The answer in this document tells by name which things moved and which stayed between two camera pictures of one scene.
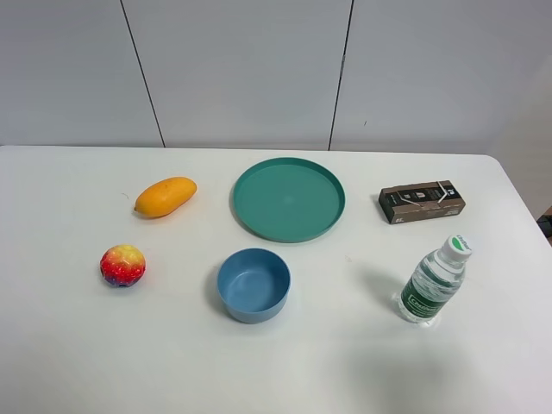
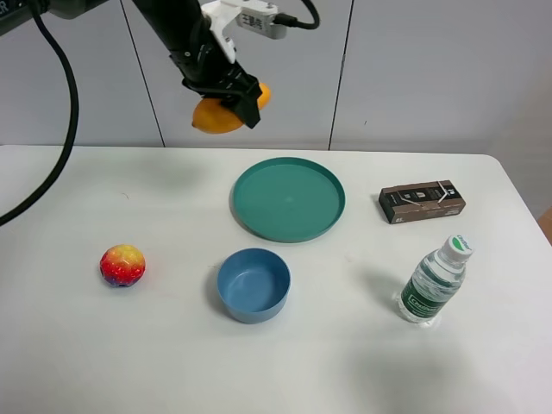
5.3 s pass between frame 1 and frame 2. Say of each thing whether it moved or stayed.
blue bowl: stayed
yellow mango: moved
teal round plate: stayed
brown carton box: stayed
